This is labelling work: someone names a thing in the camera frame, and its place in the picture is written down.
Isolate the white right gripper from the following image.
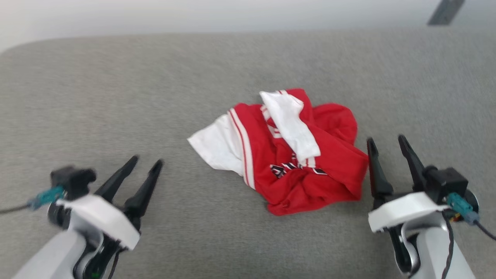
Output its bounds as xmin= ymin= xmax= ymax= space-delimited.
xmin=367 ymin=134 xmax=449 ymax=276

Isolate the teal right camera connector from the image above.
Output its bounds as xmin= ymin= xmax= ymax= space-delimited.
xmin=446 ymin=193 xmax=481 ymax=226

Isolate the red and white garment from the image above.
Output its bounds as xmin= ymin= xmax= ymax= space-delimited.
xmin=187 ymin=88 xmax=369 ymax=216

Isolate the teal camera connector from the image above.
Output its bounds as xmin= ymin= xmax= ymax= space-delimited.
xmin=27 ymin=186 xmax=65 ymax=210
xmin=446 ymin=193 xmax=481 ymax=226

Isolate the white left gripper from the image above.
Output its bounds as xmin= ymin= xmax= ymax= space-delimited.
xmin=48 ymin=155 xmax=164 ymax=279

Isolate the black left camera cable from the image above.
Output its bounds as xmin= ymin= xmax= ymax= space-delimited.
xmin=0 ymin=203 xmax=31 ymax=215

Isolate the teal left camera connector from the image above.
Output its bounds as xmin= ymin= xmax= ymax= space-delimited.
xmin=27 ymin=186 xmax=65 ymax=210

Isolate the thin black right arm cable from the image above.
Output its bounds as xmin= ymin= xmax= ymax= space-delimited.
xmin=441 ymin=211 xmax=455 ymax=279

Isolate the black camera cable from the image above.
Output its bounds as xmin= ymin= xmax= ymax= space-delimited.
xmin=475 ymin=220 xmax=496 ymax=241
xmin=0 ymin=203 xmax=31 ymax=215

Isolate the black right camera cable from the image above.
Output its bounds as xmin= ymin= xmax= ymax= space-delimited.
xmin=475 ymin=220 xmax=496 ymax=241

